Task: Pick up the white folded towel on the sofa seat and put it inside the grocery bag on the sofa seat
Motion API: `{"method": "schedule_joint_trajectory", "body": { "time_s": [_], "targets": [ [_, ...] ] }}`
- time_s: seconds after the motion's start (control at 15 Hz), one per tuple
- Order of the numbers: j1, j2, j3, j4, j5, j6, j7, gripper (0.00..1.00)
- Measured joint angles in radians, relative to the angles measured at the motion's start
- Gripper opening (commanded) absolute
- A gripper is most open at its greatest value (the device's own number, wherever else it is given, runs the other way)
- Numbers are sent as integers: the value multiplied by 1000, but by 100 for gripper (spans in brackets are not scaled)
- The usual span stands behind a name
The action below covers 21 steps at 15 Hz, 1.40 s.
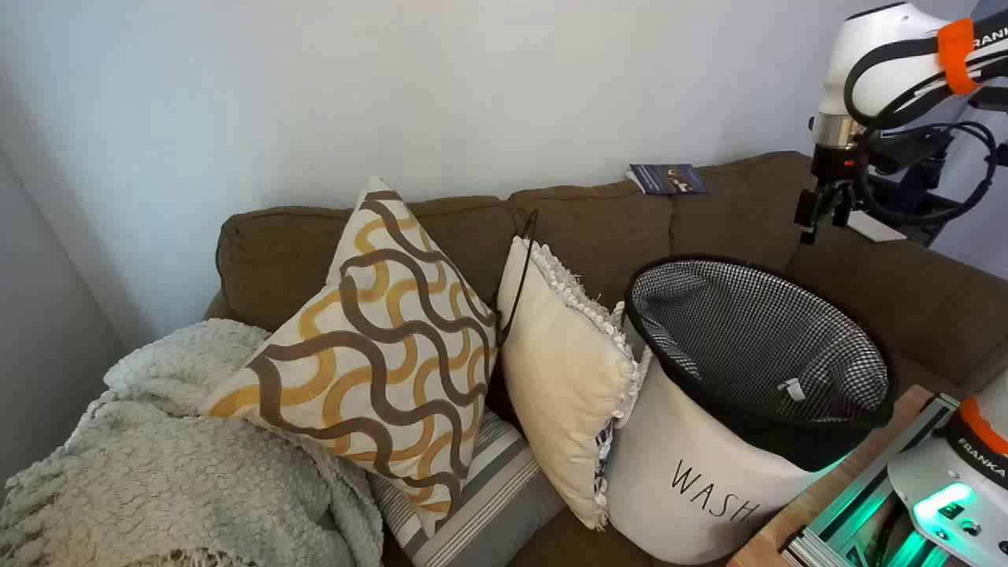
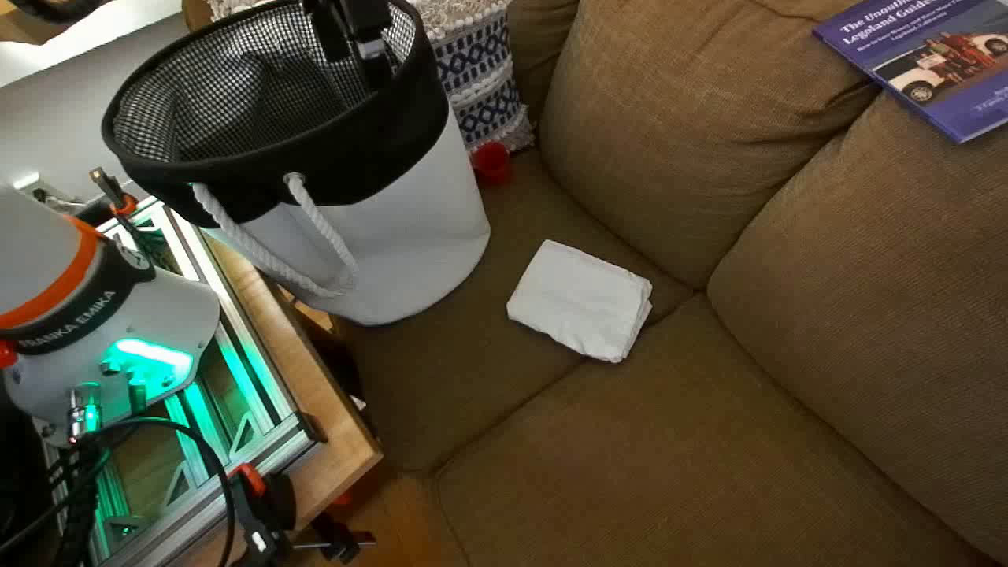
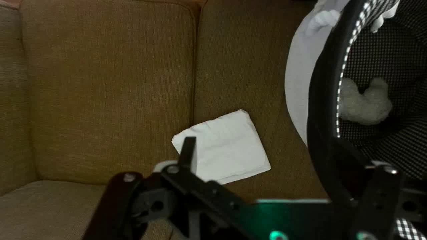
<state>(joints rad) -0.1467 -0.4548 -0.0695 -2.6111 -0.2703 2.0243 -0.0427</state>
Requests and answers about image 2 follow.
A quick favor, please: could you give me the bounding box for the cream and blue patterned pillow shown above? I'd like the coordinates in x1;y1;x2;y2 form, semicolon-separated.
406;0;537;158

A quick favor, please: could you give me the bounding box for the small red cup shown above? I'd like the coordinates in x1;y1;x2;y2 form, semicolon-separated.
466;140;517;194

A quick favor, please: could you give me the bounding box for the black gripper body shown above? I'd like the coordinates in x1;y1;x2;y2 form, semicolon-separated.
301;0;403;96

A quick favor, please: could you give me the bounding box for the blue paperback book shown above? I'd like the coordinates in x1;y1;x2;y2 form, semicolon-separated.
811;0;1008;148

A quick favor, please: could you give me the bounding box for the white towel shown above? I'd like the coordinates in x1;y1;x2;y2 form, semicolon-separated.
504;238;654;368

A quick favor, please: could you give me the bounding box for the brown fabric sofa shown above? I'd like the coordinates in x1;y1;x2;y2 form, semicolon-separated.
339;0;1008;567

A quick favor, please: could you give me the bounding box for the aluminium profile frame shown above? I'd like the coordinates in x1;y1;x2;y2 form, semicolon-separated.
84;195;329;567

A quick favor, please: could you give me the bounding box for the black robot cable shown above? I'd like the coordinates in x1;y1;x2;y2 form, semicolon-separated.
0;412;243;567

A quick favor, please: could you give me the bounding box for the white laundry bag, black mesh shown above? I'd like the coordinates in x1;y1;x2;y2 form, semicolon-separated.
96;0;495;328

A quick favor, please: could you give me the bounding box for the orange and black clamp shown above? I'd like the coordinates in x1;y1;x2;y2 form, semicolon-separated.
84;164;143;225
224;460;377;567

